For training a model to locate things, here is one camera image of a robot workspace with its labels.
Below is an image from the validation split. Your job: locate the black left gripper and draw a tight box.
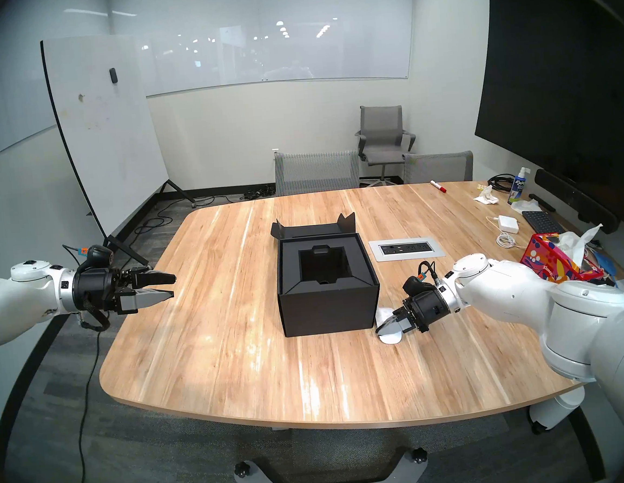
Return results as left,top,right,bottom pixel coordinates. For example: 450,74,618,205
70,260,179,319

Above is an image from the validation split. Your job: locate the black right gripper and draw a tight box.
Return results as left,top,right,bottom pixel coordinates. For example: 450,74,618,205
372,288,451,338

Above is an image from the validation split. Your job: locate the white computer mouse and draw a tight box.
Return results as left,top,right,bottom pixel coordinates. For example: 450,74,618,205
374,305,403,346

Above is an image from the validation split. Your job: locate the black cardboard box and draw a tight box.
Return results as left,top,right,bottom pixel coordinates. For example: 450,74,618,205
269,210,384,339

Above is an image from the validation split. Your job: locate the red floral tissue box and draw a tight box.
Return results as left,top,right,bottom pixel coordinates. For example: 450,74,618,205
517,223,608,287

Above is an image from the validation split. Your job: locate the grey table outlet panel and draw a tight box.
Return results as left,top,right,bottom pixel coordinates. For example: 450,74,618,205
368,234,446,264

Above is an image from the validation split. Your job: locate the rolling whiteboard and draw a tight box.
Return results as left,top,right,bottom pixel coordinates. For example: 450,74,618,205
39,27,203,280

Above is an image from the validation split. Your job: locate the wide grey mesh chair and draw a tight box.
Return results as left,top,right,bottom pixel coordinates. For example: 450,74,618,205
272,145,362,197

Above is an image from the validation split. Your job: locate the black keyboard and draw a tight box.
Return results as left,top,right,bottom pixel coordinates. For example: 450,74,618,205
521,207,566,238

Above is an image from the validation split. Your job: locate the white cylindrical floor unit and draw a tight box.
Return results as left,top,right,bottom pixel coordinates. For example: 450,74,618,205
527,385,589,435

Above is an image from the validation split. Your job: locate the whiteboard cleaner spray bottle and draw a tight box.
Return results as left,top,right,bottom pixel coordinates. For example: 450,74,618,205
504,166,534,205

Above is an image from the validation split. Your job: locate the grey swivel armchair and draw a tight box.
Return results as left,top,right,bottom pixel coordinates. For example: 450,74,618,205
352,101,420,188

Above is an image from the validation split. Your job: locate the black video soundbar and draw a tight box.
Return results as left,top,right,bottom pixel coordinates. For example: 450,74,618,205
533,162,621,241

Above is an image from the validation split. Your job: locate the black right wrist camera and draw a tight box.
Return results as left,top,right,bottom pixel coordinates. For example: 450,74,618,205
402,274,437,296

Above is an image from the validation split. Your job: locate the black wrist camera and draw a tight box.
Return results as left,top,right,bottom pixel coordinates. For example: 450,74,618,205
402,274,437,296
84,243,115,269

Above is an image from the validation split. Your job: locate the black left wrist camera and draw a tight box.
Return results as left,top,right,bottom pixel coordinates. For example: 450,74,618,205
84,243,115,269

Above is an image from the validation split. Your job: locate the white charger cable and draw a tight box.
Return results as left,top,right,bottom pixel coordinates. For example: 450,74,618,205
485,212,530,253

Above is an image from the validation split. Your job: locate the black cable bundle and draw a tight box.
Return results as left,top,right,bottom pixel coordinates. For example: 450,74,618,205
239,184,277,202

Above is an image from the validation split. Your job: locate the black coiled cable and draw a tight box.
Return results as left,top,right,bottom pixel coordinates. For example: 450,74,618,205
487,173,517,194

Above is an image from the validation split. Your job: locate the black floor cable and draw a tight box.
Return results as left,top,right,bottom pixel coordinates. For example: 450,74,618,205
57,195,241,483

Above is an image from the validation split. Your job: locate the black wall screen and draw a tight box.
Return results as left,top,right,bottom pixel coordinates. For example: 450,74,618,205
463,0,624,254

